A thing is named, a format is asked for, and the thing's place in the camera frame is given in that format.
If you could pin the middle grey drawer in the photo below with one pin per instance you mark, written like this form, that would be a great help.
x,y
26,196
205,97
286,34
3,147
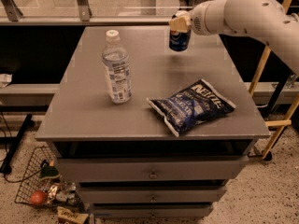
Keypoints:
x,y
179,194

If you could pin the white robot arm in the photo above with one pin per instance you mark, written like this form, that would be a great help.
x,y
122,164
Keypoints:
x,y
263,20

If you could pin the bottom grey drawer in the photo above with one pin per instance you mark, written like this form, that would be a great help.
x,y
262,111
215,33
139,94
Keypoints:
x,y
148,211

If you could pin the blue kettle chip bag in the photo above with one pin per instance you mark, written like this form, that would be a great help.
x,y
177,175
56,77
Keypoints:
x,y
196,104

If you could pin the grey drawer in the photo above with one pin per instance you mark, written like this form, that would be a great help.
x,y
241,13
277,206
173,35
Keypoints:
x,y
148,211
179,194
164,169

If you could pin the green sponge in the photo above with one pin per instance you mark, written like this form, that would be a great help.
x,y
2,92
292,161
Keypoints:
x,y
49,172

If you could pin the clear plastic water bottle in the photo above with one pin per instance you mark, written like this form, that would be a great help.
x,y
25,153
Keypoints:
x,y
115,59

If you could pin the crumpled silver wrapper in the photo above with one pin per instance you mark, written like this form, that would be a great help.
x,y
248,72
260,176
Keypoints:
x,y
62,193

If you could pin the metal window rail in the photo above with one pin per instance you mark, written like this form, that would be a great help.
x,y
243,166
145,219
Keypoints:
x,y
93,21

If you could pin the blue pepsi can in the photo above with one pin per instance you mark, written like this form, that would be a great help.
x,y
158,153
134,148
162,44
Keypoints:
x,y
179,41

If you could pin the top grey drawer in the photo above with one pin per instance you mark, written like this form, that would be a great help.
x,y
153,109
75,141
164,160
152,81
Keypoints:
x,y
164,169

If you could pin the black wire basket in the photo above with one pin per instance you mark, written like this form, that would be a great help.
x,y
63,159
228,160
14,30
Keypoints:
x,y
41,157

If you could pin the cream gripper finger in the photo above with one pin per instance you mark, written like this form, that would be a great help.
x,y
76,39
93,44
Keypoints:
x,y
180,24

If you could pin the tan snack bag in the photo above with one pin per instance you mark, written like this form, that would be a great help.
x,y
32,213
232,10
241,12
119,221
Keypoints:
x,y
66,216

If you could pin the white crumpled paper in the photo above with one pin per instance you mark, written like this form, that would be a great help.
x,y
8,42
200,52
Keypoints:
x,y
5,79

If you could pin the grey drawer cabinet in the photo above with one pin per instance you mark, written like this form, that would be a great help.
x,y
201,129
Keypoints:
x,y
83,123

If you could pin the red apple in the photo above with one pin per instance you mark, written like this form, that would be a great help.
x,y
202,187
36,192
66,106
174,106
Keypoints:
x,y
38,197

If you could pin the black table leg stand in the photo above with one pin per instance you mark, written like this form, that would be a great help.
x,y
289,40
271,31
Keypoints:
x,y
14,142

